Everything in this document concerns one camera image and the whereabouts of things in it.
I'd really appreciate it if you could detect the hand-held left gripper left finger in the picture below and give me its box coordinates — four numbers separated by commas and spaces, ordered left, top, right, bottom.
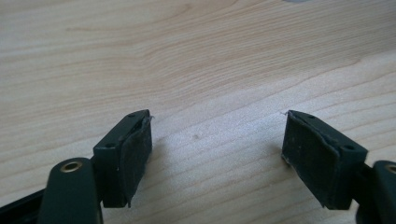
92, 108, 154, 209

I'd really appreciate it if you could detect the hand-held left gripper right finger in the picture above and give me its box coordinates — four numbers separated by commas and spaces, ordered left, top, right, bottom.
281, 109, 369, 211

